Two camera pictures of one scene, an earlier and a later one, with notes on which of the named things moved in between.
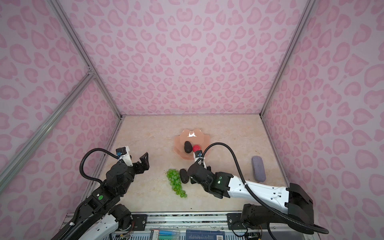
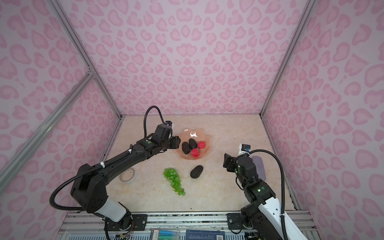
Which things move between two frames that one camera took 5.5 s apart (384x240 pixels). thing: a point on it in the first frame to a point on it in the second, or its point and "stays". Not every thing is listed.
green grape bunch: x=174 y=178 stays
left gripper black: x=145 y=164 to x=176 y=142
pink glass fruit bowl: x=195 y=137 stays
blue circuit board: x=204 y=234 stays
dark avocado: x=188 y=147 stays
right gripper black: x=192 y=179 to x=229 y=160
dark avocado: x=184 y=176 to x=192 y=144
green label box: x=161 y=234 stays
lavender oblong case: x=259 y=171 stays
